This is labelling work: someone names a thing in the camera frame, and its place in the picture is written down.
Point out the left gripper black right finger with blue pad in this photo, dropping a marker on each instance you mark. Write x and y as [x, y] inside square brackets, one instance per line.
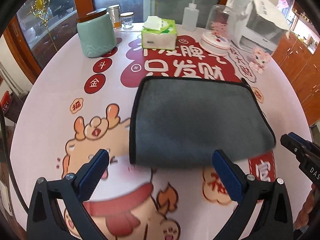
[275, 217]

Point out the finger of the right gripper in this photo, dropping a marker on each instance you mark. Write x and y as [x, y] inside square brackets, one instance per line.
[311, 146]
[292, 145]

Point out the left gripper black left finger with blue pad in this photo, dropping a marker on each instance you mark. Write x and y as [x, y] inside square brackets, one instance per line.
[45, 220]

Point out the purple and grey towel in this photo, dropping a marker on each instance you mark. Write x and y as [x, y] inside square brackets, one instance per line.
[180, 122]

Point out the brown wooden cabinet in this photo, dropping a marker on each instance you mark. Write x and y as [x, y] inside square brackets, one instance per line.
[298, 57]

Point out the pink plush dragon toy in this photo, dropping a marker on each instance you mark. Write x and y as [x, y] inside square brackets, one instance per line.
[260, 59]

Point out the pink cartoon printed tablecloth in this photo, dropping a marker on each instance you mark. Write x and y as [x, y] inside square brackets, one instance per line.
[80, 105]

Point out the red lidded plastic jar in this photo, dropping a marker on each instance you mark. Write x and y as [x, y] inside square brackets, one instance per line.
[6, 101]

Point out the white appliance with cloth cover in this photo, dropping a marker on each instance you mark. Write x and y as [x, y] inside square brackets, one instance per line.
[256, 23]

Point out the glass dome pink figurine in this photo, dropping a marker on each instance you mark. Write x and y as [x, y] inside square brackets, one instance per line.
[216, 36]

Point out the white squeeze bottle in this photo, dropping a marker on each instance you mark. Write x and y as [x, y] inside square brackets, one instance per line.
[190, 16]

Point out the green tissue box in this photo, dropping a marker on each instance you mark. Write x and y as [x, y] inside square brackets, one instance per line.
[159, 33]

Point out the green ceramic canister wooden lid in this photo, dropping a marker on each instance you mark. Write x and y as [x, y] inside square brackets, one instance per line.
[96, 33]

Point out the glass sliding door gold ornaments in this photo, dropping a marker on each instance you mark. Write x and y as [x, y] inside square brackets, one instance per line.
[40, 28]

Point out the small clear glass jar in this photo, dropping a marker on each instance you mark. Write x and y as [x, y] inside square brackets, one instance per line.
[127, 19]

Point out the tall glass jar metal lid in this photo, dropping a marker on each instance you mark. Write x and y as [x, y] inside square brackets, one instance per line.
[114, 12]

